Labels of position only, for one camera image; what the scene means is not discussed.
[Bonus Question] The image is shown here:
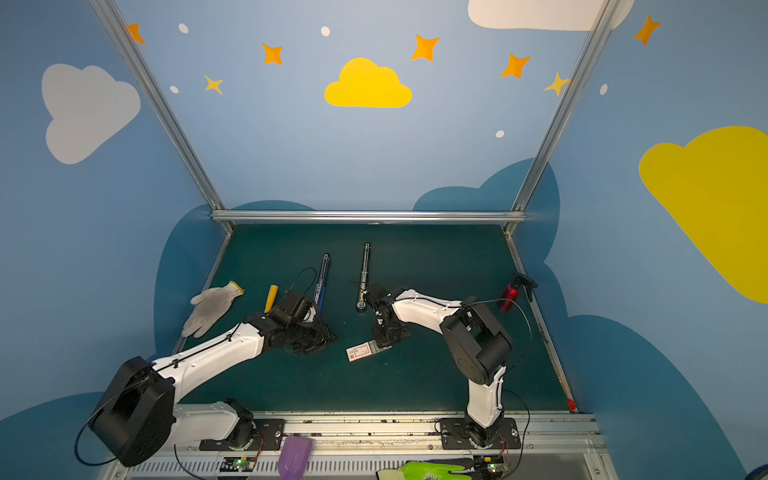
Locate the red spray bottle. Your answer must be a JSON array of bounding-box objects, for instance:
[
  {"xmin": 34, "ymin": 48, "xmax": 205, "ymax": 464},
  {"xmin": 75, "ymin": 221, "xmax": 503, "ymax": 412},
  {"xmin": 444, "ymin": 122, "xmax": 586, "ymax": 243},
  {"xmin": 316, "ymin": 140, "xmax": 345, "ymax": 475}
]
[{"xmin": 497, "ymin": 272, "xmax": 538, "ymax": 312}]

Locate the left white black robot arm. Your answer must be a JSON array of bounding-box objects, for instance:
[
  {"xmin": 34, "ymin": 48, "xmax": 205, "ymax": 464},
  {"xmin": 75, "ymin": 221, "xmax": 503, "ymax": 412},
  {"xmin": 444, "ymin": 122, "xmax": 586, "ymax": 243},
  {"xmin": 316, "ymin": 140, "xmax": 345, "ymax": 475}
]
[{"xmin": 85, "ymin": 317, "xmax": 337, "ymax": 467}]

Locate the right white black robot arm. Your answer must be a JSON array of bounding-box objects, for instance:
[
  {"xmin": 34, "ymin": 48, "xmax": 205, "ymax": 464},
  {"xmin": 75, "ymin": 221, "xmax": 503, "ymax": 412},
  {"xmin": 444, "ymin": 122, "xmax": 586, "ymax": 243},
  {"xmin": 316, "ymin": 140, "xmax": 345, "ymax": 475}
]
[{"xmin": 362, "ymin": 284, "xmax": 512, "ymax": 448}]

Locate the green work glove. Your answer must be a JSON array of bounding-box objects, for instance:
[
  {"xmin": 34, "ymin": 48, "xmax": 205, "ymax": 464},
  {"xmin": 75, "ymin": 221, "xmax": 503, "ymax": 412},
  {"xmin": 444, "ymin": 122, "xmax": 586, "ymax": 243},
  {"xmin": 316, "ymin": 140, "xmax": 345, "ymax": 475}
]
[{"xmin": 376, "ymin": 461, "xmax": 472, "ymax": 480}]

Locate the aluminium frame left post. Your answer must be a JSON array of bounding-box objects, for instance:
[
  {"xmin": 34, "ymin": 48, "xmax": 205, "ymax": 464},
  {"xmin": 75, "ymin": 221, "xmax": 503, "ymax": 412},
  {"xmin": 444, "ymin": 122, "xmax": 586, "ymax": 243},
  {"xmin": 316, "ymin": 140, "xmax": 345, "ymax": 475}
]
[{"xmin": 89, "ymin": 0, "xmax": 225, "ymax": 212}]

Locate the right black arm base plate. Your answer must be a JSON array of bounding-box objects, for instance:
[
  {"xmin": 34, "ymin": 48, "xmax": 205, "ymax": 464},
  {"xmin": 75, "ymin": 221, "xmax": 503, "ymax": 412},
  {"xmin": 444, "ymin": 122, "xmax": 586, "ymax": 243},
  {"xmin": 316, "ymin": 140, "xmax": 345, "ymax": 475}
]
[{"xmin": 435, "ymin": 417, "xmax": 522, "ymax": 450}]

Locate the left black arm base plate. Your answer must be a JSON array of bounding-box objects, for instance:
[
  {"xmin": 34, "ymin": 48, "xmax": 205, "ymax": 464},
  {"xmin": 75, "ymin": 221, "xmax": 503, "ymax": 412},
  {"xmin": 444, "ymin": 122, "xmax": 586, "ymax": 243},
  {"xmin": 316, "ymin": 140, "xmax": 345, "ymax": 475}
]
[{"xmin": 199, "ymin": 418, "xmax": 285, "ymax": 452}]

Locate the left green circuit board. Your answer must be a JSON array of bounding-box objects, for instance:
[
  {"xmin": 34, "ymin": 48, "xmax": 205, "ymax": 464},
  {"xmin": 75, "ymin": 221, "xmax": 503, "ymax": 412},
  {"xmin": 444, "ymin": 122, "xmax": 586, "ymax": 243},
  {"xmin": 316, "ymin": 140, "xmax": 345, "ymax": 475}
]
[{"xmin": 219, "ymin": 456, "xmax": 257, "ymax": 473}]

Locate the aluminium frame post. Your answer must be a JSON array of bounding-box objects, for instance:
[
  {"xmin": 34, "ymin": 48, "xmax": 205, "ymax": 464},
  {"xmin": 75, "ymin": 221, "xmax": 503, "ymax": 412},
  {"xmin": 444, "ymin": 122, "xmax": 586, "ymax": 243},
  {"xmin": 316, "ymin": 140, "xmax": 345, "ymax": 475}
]
[
  {"xmin": 503, "ymin": 0, "xmax": 622, "ymax": 240},
  {"xmin": 89, "ymin": 0, "xmax": 225, "ymax": 212}
]

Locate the aluminium frame right post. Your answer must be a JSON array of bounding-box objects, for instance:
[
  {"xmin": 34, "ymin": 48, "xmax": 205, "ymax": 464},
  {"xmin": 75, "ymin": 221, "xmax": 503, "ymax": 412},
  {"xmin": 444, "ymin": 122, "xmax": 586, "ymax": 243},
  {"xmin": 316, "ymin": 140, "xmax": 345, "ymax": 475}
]
[{"xmin": 503, "ymin": 0, "xmax": 622, "ymax": 240}]

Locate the black stapler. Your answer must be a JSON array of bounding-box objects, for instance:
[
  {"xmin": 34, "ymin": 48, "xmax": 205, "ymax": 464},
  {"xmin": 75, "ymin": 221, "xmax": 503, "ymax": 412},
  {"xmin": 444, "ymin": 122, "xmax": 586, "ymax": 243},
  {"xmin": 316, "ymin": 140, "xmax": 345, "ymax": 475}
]
[{"xmin": 355, "ymin": 242, "xmax": 371, "ymax": 312}]

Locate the yellow plastic scoop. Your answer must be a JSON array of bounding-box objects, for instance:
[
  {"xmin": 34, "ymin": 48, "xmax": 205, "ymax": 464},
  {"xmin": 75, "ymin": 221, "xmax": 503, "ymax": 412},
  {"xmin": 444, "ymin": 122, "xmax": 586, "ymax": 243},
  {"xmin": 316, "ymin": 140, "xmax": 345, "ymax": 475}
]
[{"xmin": 264, "ymin": 284, "xmax": 279, "ymax": 313}]

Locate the aluminium front rail bed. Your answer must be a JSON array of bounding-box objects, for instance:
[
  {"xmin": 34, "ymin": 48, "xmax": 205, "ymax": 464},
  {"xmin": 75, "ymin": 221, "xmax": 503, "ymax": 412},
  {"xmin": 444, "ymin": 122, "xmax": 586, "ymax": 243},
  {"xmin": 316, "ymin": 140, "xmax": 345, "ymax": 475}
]
[{"xmin": 98, "ymin": 411, "xmax": 618, "ymax": 479}]

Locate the aluminium frame rear crossbar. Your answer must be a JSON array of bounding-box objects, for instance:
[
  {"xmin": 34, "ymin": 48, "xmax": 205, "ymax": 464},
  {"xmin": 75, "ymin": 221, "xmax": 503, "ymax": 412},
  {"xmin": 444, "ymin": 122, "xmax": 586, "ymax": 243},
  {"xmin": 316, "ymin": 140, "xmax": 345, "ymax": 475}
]
[{"xmin": 211, "ymin": 210, "xmax": 526, "ymax": 224}]

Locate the right green circuit board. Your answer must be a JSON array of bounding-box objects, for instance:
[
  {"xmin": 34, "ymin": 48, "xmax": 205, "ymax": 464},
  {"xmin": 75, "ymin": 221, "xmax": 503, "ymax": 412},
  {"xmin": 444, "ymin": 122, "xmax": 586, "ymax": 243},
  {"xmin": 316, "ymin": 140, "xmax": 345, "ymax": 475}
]
[{"xmin": 473, "ymin": 456, "xmax": 508, "ymax": 478}]

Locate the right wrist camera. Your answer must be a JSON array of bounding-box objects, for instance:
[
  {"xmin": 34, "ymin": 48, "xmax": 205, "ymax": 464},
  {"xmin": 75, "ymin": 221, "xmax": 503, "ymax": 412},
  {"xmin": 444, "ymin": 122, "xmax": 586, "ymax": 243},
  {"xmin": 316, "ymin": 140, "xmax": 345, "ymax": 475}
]
[{"xmin": 364, "ymin": 283, "xmax": 390, "ymax": 309}]

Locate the white knit work glove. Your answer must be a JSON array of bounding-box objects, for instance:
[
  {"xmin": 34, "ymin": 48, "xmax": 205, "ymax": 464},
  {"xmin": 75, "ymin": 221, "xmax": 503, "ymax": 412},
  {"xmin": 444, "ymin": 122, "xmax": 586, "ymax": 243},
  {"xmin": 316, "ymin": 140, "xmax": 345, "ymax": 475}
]
[{"xmin": 181, "ymin": 281, "xmax": 244, "ymax": 338}]

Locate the red white staple box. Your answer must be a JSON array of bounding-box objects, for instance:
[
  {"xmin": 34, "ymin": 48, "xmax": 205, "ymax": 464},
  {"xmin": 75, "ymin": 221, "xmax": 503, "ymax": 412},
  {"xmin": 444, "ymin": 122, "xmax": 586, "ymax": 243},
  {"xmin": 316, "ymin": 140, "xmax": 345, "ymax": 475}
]
[{"xmin": 346, "ymin": 340, "xmax": 390, "ymax": 363}]

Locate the green circuit board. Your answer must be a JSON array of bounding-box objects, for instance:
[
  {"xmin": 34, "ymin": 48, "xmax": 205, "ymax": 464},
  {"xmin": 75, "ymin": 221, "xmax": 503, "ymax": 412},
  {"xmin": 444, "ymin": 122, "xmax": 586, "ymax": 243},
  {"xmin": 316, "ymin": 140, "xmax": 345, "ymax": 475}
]
[
  {"xmin": 473, "ymin": 456, "xmax": 508, "ymax": 478},
  {"xmin": 219, "ymin": 456, "xmax": 257, "ymax": 473}
]

